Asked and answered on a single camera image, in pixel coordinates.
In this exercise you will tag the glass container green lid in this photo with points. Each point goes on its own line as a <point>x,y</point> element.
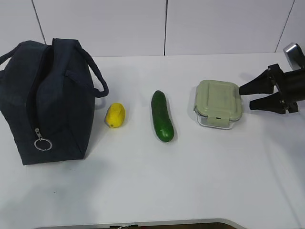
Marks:
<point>217,104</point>

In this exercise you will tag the green cucumber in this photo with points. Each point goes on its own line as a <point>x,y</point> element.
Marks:
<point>161,120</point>

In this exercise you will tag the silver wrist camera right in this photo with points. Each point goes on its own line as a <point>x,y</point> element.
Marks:
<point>294,56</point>

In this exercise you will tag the navy blue lunch bag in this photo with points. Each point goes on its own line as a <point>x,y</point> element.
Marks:
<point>47,96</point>

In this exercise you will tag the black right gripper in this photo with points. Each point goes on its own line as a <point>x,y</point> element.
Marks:
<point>285,89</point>

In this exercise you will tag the yellow lemon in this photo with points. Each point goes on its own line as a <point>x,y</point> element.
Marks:
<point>115,115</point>

